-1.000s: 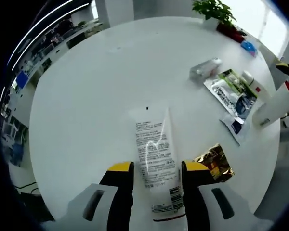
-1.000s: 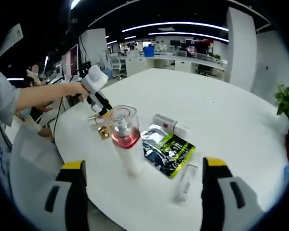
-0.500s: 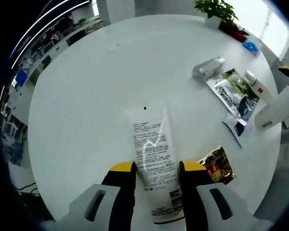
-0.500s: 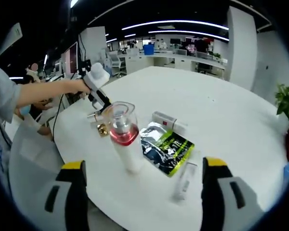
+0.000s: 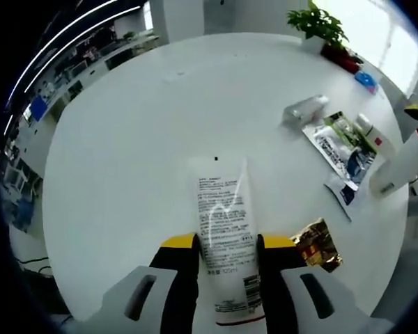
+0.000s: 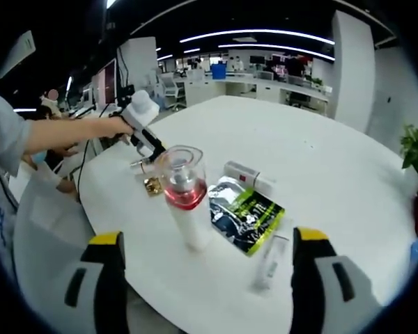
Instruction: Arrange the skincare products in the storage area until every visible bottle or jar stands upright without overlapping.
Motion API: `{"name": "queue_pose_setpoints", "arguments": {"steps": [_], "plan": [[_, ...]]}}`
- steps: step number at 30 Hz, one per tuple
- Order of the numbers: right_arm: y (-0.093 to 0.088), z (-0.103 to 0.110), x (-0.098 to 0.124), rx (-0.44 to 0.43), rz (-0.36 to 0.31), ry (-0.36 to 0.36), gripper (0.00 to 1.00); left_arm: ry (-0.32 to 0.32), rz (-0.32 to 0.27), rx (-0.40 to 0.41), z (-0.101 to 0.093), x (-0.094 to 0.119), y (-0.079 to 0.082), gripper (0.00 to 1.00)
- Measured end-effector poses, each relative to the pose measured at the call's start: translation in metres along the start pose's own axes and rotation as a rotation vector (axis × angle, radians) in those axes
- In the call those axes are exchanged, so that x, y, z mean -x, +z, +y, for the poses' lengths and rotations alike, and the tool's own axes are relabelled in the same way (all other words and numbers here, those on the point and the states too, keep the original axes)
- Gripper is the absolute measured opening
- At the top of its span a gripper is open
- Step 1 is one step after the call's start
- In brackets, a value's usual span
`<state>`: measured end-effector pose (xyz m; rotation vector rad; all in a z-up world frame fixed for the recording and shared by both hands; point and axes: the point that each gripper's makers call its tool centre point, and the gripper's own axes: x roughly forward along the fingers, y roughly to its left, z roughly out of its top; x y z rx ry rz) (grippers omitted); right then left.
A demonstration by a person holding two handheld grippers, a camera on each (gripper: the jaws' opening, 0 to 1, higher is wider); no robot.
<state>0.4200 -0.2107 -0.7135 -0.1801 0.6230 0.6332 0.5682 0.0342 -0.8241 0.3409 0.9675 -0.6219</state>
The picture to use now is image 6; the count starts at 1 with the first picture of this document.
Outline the black green sachet pack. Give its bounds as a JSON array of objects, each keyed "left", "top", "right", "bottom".
[{"left": 208, "top": 175, "right": 286, "bottom": 257}]

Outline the white office chair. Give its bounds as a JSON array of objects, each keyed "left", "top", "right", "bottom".
[{"left": 159, "top": 73, "right": 188, "bottom": 111}]

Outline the red collar skincare pump bottle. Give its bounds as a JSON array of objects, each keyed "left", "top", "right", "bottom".
[{"left": 153, "top": 144, "right": 210, "bottom": 253}]

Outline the black tripod stand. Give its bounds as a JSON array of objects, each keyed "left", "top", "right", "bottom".
[{"left": 116, "top": 85, "right": 134, "bottom": 109}]

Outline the long white counter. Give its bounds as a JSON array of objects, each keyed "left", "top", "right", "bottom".
[{"left": 186, "top": 71, "right": 330, "bottom": 116}]

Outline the hanging black cable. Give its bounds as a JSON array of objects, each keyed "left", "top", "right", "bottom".
[{"left": 117, "top": 47, "right": 130, "bottom": 91}]

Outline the blue bin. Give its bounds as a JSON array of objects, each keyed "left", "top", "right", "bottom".
[{"left": 210, "top": 63, "right": 227, "bottom": 80}]

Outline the white ceiling light strip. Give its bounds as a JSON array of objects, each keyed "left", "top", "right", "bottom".
[
  {"left": 179, "top": 29, "right": 336, "bottom": 46},
  {"left": 217, "top": 42, "right": 336, "bottom": 61}
]

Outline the person's left hand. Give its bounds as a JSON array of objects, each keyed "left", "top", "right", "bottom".
[{"left": 106, "top": 113, "right": 136, "bottom": 141}]

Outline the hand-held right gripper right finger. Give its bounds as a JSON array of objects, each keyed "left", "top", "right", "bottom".
[{"left": 291, "top": 226, "right": 382, "bottom": 334}]

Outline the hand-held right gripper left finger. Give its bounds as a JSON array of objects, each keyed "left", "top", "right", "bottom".
[{"left": 38, "top": 229, "right": 129, "bottom": 334}]

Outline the pink screen monitor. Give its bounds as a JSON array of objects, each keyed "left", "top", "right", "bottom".
[{"left": 96, "top": 58, "right": 118, "bottom": 106}]

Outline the ceiling air conditioner unit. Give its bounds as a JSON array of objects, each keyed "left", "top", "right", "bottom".
[{"left": 0, "top": 30, "right": 36, "bottom": 80}]

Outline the small white skincare bottle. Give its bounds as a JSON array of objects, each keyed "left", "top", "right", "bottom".
[
  {"left": 224, "top": 160, "right": 278, "bottom": 191},
  {"left": 251, "top": 233, "right": 291, "bottom": 292}
]

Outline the thin black cable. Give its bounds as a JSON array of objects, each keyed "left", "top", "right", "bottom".
[{"left": 75, "top": 102, "right": 126, "bottom": 203}]

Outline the gold foil sachet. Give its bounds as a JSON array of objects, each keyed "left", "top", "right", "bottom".
[{"left": 142, "top": 175, "right": 169, "bottom": 198}]

